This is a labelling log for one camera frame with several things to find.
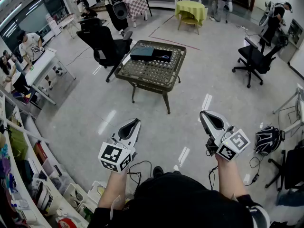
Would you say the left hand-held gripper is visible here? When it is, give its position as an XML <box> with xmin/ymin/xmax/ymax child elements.
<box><xmin>98</xmin><ymin>118</ymin><xmax>142</xmax><ymax>174</ymax></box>

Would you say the white frame desk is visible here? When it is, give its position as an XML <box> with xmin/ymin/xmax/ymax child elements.
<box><xmin>272</xmin><ymin>83</ymin><xmax>304</xmax><ymax>137</ymax></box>

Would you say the checkered cloth table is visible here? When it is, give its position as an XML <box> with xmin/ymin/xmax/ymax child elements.
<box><xmin>123</xmin><ymin>0</ymin><xmax>153</xmax><ymax>28</ymax></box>

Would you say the black power adapter cable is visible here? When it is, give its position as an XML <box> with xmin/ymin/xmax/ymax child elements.
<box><xmin>243</xmin><ymin>155</ymin><xmax>265</xmax><ymax>187</ymax></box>

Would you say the person's black shoe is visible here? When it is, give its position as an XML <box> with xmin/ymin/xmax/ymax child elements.
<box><xmin>152</xmin><ymin>166</ymin><xmax>165</xmax><ymax>178</ymax></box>

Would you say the wooden round table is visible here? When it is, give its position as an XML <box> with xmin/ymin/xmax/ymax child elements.
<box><xmin>177</xmin><ymin>15</ymin><xmax>200</xmax><ymax>35</ymax></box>

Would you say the red round lid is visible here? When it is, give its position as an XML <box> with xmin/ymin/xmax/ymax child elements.
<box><xmin>57</xmin><ymin>217</ymin><xmax>78</xmax><ymax>228</ymax></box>

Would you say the blue cloth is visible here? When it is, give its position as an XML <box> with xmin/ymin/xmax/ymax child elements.
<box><xmin>276</xmin><ymin>188</ymin><xmax>304</xmax><ymax>208</ymax></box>

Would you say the black headrest office chair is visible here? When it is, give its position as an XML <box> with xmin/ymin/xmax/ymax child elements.
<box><xmin>76</xmin><ymin>17</ymin><xmax>133</xmax><ymax>83</ymax></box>

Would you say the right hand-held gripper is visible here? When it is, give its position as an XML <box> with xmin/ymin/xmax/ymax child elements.
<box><xmin>199</xmin><ymin>111</ymin><xmax>251</xmax><ymax>162</ymax></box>

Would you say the black box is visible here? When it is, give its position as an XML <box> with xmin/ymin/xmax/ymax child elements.
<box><xmin>151</xmin><ymin>48</ymin><xmax>173</xmax><ymax>63</ymax></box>

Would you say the white plastic bin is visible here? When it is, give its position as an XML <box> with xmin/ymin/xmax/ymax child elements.
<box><xmin>62</xmin><ymin>182</ymin><xmax>86</xmax><ymax>209</ymax></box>

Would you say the dark woven metal table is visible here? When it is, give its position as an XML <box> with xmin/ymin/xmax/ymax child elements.
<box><xmin>114</xmin><ymin>39</ymin><xmax>187</xmax><ymax>115</ymax></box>

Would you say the person's left forearm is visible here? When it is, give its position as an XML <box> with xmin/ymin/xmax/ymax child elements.
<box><xmin>97</xmin><ymin>166</ymin><xmax>130</xmax><ymax>210</ymax></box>

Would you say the teal plastic tray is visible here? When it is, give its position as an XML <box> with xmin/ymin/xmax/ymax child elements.
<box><xmin>129</xmin><ymin>46</ymin><xmax>155</xmax><ymax>62</ymax></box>

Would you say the white folding table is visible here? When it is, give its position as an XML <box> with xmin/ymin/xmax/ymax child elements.
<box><xmin>56</xmin><ymin>13</ymin><xmax>83</xmax><ymax>39</ymax></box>

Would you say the white shelf unit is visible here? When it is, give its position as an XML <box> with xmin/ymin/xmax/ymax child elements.
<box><xmin>0</xmin><ymin>89</ymin><xmax>95</xmax><ymax>228</ymax></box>

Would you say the green bag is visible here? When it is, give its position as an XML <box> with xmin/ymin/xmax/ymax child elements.
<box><xmin>8</xmin><ymin>126</ymin><xmax>29</xmax><ymax>162</ymax></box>

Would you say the person's black-clad torso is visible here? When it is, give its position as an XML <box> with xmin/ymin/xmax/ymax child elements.
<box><xmin>87</xmin><ymin>171</ymin><xmax>271</xmax><ymax>228</ymax></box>

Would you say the person's right forearm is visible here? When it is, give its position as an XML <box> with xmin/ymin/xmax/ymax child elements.
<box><xmin>215</xmin><ymin>154</ymin><xmax>249</xmax><ymax>199</ymax></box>

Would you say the black white helmet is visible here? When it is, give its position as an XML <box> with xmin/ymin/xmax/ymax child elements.
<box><xmin>254</xmin><ymin>125</ymin><xmax>285</xmax><ymax>156</ymax></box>

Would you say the yellow-green tablecloth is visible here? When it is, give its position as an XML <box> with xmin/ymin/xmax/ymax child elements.
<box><xmin>174</xmin><ymin>0</ymin><xmax>207</xmax><ymax>27</ymax></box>

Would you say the grey cabinet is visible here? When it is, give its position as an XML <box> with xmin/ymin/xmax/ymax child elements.
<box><xmin>277</xmin><ymin>19</ymin><xmax>304</xmax><ymax>64</ymax></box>

